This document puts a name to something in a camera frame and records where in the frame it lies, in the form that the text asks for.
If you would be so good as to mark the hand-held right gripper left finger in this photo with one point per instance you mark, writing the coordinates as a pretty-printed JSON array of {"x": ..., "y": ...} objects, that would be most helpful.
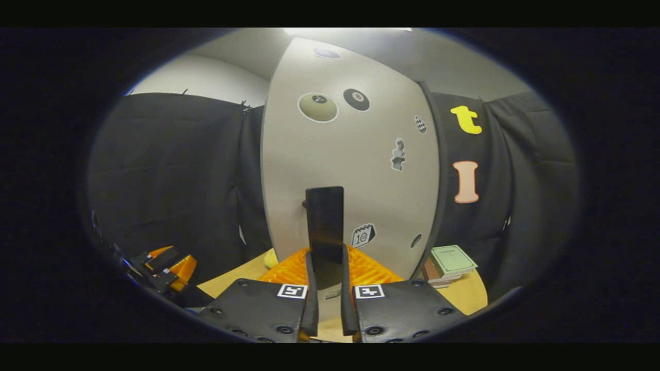
[{"x": 311, "y": 304}]

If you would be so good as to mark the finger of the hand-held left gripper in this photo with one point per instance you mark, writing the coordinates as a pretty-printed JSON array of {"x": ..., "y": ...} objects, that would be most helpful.
[{"x": 184, "y": 268}]

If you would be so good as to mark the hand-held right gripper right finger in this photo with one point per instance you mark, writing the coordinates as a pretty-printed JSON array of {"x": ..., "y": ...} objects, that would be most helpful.
[{"x": 347, "y": 309}]

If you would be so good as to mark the grey cabinet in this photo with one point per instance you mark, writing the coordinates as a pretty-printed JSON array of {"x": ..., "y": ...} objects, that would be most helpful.
[{"x": 434, "y": 111}]

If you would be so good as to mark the yellow sponge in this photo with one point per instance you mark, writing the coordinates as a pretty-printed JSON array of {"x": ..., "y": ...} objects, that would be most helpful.
[{"x": 271, "y": 259}]

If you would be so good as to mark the black backdrop cloth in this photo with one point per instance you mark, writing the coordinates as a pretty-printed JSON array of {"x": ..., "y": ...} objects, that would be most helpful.
[{"x": 170, "y": 180}]

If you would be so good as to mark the brown book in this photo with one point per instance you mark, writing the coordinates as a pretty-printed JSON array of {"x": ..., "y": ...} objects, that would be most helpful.
[{"x": 429, "y": 269}]

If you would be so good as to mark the green book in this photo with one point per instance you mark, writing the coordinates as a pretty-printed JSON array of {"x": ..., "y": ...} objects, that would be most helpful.
[{"x": 454, "y": 259}]

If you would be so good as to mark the large ceiling light panel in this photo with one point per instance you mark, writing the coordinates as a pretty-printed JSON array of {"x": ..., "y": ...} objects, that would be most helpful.
[{"x": 309, "y": 31}]

